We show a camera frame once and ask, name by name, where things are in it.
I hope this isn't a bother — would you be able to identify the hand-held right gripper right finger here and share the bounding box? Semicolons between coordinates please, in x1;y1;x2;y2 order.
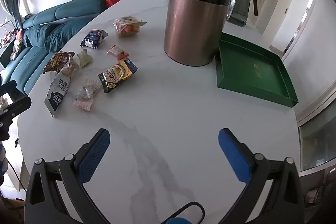
218;128;305;224

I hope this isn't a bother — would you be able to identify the small green wrapper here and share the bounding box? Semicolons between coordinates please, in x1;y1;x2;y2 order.
77;49;93;68

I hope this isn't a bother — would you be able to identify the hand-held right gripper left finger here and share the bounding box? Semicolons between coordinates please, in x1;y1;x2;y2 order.
24;128;111;224

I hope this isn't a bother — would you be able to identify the small red candy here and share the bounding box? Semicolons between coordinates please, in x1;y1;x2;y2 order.
106;45;130;61

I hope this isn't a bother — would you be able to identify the teal sofa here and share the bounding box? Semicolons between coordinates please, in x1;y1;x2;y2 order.
0;0;105;94

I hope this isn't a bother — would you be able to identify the copper canister with black top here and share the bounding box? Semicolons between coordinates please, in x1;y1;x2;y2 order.
163;0;237;67

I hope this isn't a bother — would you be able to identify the orange snack packet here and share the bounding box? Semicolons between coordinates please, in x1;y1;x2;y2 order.
113;16;147;38

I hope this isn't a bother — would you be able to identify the glass kettle with black handle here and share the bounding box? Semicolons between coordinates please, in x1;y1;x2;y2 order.
226;0;259;28

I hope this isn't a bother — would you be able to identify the clear pink candy packet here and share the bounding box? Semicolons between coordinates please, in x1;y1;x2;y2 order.
73;79;101;111

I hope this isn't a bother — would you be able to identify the white and navy packet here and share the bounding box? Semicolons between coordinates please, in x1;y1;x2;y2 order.
44;70;74;118

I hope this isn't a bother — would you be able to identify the blue and silver snack packet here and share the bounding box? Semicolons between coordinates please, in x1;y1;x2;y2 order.
80;29;109;50

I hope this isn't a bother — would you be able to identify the yellow and navy cookie packet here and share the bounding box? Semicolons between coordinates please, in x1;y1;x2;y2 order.
98;58;139;94

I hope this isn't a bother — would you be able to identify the green tray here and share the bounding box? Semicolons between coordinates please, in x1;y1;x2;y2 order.
215;32;299;108

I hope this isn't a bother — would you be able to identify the glass cabinet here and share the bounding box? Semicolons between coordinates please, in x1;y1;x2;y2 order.
298;101;336;177

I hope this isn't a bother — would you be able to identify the black cable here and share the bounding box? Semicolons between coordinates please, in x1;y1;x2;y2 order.
4;157;28;191
160;202;205;224

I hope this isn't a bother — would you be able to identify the brown cookie packet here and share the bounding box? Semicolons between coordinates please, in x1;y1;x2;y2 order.
43;51;80;77

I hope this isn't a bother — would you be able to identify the metal rack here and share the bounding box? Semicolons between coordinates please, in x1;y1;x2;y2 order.
0;20;17;63

